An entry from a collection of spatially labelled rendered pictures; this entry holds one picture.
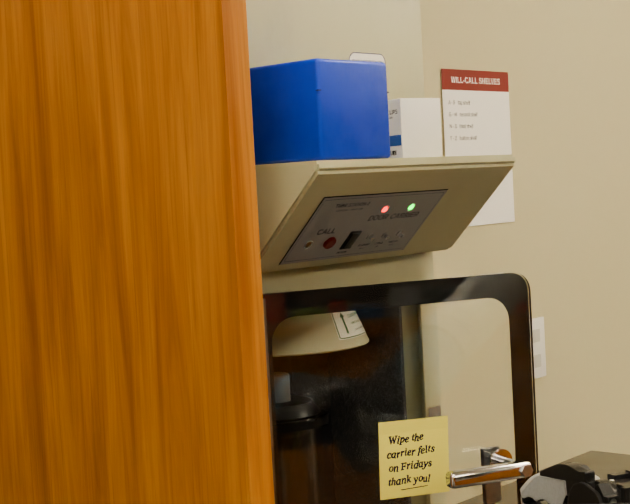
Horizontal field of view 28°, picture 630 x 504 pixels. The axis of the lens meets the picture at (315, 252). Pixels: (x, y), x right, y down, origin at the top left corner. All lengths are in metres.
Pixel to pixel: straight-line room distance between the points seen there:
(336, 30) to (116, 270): 0.34
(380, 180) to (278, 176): 0.11
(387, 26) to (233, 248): 0.41
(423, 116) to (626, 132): 1.51
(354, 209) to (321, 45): 0.19
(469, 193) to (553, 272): 1.16
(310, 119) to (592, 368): 1.58
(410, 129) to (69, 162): 0.33
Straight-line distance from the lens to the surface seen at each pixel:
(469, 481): 1.23
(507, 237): 2.33
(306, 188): 1.10
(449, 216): 1.33
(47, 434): 1.28
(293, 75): 1.13
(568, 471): 1.08
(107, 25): 1.17
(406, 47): 1.39
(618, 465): 2.43
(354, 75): 1.15
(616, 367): 2.70
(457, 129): 2.21
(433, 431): 1.26
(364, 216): 1.20
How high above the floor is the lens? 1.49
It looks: 3 degrees down
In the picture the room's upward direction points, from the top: 3 degrees counter-clockwise
